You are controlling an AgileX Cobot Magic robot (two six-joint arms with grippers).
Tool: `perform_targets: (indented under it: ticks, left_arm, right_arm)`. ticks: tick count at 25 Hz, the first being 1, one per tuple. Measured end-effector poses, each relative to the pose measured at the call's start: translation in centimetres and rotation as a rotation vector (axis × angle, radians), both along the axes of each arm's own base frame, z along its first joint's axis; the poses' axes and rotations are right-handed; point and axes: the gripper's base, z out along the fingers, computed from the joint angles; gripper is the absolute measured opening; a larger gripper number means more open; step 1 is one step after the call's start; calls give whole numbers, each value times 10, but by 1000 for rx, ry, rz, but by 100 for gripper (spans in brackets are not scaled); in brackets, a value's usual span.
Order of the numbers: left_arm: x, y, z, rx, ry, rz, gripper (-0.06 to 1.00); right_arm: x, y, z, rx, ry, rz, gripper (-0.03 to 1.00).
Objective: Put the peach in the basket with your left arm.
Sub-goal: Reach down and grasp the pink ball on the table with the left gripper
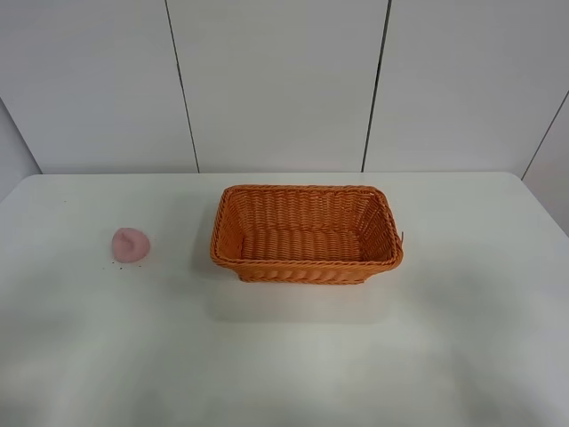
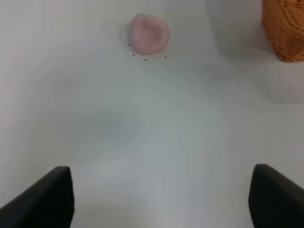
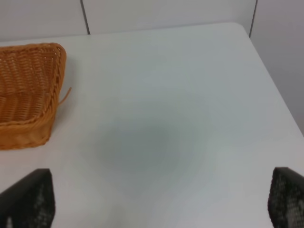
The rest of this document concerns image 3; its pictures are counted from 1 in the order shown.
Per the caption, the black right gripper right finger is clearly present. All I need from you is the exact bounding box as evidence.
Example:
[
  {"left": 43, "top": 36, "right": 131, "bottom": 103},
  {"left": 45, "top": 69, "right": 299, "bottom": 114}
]
[{"left": 267, "top": 167, "right": 304, "bottom": 228}]

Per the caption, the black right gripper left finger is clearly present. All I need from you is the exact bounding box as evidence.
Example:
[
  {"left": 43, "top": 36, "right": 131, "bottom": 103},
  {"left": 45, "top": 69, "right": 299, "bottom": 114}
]
[{"left": 0, "top": 169, "right": 56, "bottom": 228}]

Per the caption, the orange woven wicker basket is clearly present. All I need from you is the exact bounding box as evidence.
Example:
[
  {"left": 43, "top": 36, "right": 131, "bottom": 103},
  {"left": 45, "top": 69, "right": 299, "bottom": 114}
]
[{"left": 0, "top": 43, "right": 67, "bottom": 150}]

